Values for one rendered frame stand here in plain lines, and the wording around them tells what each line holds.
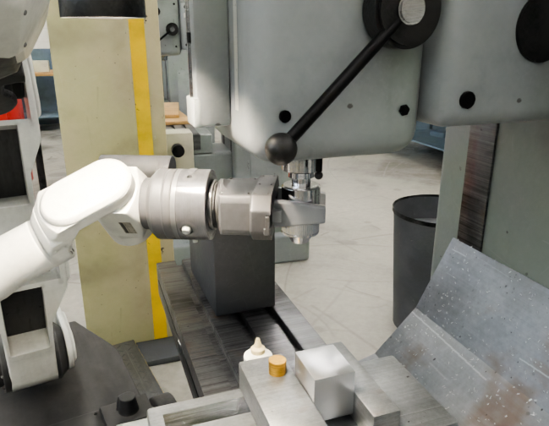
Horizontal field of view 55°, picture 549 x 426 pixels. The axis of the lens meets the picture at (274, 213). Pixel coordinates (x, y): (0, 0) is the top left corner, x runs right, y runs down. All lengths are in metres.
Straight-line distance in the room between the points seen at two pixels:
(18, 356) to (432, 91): 1.08
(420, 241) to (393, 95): 2.00
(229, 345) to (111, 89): 1.55
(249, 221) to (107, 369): 1.01
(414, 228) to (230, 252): 1.64
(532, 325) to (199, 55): 0.60
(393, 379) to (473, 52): 0.43
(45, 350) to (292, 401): 0.83
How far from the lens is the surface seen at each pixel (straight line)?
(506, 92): 0.62
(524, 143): 0.87
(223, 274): 0.99
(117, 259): 2.48
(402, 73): 0.56
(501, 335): 0.89
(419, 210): 2.90
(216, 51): 0.57
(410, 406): 0.72
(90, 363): 1.61
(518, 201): 0.89
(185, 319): 1.03
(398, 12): 0.52
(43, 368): 1.42
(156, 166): 0.69
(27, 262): 0.68
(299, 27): 0.51
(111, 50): 2.29
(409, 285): 2.66
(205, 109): 0.57
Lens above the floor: 1.43
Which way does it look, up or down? 19 degrees down
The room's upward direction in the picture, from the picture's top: straight up
